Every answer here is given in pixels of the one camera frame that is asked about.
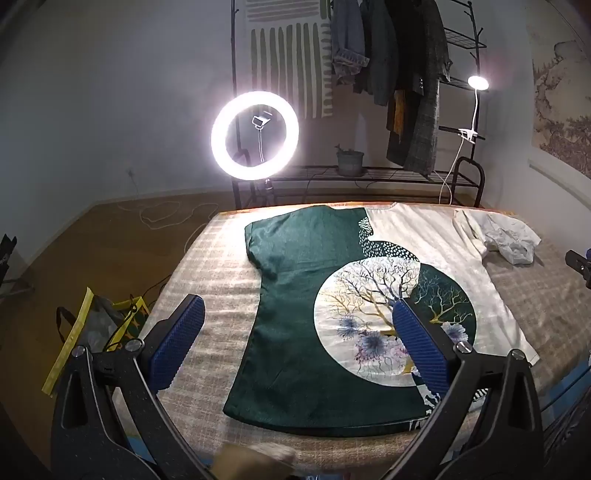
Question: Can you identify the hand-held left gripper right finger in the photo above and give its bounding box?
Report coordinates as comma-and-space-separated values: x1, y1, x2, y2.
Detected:
392, 299, 548, 480

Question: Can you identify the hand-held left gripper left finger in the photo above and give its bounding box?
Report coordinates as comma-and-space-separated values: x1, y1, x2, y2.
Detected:
51, 294, 213, 480

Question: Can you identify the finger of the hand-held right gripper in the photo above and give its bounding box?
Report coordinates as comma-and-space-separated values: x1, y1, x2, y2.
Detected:
565, 248, 591, 291

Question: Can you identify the green and white printed t-shirt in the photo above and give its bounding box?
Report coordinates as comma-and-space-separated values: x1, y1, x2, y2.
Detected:
223, 203, 541, 437

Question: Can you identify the black metal clothes rack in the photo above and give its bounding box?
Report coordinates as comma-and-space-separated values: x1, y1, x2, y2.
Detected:
230, 0, 488, 210

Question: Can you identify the yellow and green bag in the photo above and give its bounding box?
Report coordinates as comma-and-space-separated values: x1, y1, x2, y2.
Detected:
41, 287, 151, 395

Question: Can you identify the white crumpled cloth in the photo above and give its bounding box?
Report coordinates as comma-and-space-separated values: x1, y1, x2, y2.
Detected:
452, 208, 542, 266

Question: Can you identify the beige plaid blanket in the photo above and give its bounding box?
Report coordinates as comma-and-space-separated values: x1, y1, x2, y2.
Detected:
108, 199, 591, 476

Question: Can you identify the black folding stand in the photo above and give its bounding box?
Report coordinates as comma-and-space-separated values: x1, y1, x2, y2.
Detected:
0, 233, 35, 305

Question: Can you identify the small potted plant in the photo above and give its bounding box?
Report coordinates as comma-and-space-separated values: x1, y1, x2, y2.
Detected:
335, 143, 365, 177

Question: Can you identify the grey plaid coat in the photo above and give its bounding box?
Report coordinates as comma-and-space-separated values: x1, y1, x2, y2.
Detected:
385, 0, 453, 176

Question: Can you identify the white clip lamp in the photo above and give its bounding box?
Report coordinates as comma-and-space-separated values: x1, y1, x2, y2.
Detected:
438, 75, 491, 205

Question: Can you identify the phone holder clip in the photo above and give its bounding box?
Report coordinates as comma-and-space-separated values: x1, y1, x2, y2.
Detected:
250, 110, 273, 162

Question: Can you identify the yellow hanging garment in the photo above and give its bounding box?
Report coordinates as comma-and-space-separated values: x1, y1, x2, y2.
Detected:
387, 88, 407, 137

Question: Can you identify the black hanging garment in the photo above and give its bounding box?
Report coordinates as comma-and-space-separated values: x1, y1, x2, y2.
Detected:
392, 0, 432, 97

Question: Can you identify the dark green jacket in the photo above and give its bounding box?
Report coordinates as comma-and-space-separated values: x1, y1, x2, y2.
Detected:
353, 0, 400, 107

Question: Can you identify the blue denim jacket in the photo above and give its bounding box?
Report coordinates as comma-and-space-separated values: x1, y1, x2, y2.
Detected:
330, 0, 370, 86

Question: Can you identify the landscape wall poster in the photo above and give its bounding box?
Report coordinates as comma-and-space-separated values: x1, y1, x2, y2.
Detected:
526, 18, 591, 181

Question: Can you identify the white ring light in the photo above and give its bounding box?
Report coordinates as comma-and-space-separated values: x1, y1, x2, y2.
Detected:
211, 90, 301, 208

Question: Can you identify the green striped wall hanging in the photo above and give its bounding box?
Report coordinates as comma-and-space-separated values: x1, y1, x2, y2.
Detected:
244, 0, 335, 118

